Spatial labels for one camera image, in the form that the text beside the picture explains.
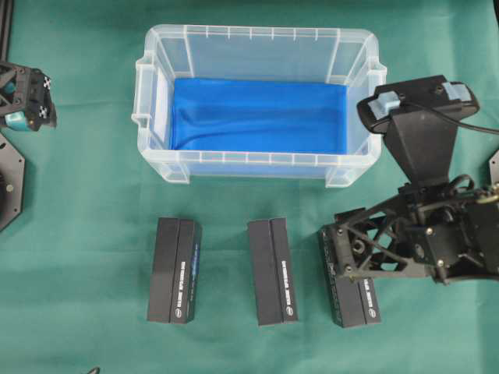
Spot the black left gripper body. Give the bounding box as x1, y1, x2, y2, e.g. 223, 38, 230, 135
1, 61, 57, 132

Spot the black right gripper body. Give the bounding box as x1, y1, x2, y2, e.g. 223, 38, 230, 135
331, 187, 498, 284

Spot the black camera box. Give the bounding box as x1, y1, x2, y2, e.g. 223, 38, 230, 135
247, 217, 299, 326
147, 217, 202, 324
318, 225, 381, 328

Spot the clear plastic storage case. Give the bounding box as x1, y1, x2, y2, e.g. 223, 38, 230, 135
132, 24, 387, 188

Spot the blue cloth liner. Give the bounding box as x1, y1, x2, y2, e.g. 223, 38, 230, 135
169, 78, 348, 154

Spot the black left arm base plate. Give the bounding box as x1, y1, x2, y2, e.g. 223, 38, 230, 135
0, 134, 25, 231

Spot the black aluminium frame rail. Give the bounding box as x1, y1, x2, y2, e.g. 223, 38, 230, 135
0, 0, 14, 61

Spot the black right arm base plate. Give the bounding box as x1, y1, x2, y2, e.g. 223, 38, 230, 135
488, 150, 499, 185

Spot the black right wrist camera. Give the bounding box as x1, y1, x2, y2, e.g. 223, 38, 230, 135
356, 75, 480, 187

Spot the black cable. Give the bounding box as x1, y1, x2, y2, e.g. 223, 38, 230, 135
405, 101, 499, 136

